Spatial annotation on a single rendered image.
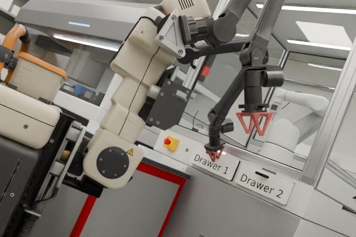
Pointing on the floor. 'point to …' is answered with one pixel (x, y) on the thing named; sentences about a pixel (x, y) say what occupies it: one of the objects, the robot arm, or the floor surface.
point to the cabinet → (231, 211)
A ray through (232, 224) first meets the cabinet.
